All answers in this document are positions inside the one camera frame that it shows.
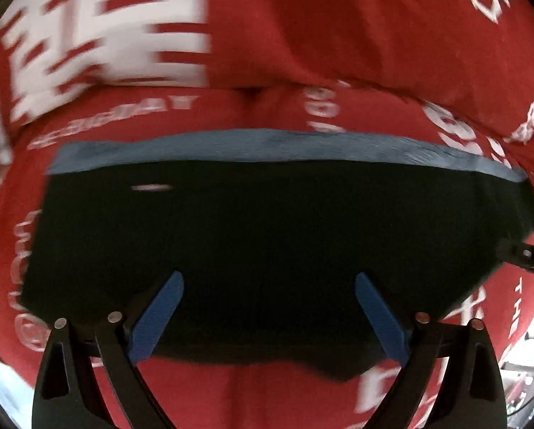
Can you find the red printed blanket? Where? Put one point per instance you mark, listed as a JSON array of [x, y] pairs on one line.
[[258, 111]]

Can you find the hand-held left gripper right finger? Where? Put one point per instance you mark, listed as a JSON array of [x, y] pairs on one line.
[[381, 310]]

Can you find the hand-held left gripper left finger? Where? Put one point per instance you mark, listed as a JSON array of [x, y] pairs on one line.
[[157, 310]]

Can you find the red and white object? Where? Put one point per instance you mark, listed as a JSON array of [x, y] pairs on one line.
[[528, 366]]

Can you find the red and white printed pillow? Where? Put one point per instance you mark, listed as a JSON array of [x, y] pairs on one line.
[[101, 31]]

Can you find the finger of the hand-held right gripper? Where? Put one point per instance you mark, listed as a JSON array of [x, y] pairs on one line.
[[528, 254]]

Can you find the black pants with grey waistband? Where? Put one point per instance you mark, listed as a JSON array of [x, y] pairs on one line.
[[267, 250]]

